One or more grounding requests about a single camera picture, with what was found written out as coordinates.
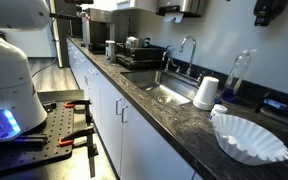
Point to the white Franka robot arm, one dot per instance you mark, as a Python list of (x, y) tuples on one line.
[(7, 83)]

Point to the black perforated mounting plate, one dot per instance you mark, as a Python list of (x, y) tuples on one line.
[(57, 130)]

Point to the white paper towel sheet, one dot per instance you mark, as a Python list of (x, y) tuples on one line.
[(173, 17)]

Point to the small white bottle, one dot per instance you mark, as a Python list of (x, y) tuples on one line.
[(218, 110)]

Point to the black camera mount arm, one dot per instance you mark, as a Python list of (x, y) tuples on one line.
[(65, 15)]

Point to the steel coffee machine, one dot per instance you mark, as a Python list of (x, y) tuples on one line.
[(99, 30)]

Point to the steel canister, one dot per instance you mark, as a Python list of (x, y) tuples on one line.
[(110, 50)]

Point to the clear dish soap bottle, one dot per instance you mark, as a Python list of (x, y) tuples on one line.
[(234, 83)]

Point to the white paper cup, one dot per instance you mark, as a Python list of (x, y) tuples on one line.
[(206, 95)]

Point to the stainless steel sink basin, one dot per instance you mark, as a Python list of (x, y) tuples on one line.
[(160, 85)]

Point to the chrome gooseneck faucet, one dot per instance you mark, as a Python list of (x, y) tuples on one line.
[(192, 56)]

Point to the white upper cabinet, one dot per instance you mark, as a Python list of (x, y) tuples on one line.
[(134, 4)]

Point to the black clamp with orange grip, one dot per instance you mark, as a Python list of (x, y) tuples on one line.
[(90, 153), (80, 101)]

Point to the black dish rack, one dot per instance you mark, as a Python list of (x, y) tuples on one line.
[(144, 55)]

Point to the white lower cabinet run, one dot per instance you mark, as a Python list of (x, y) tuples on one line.
[(144, 146)]

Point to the small chrome side faucet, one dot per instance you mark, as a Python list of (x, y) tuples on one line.
[(168, 61)]

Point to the black stereo camera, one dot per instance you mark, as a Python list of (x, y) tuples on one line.
[(79, 1)]

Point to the blue sponge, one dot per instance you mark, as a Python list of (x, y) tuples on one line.
[(275, 104)]

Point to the white coffee filter stack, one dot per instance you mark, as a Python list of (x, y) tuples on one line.
[(250, 140)]

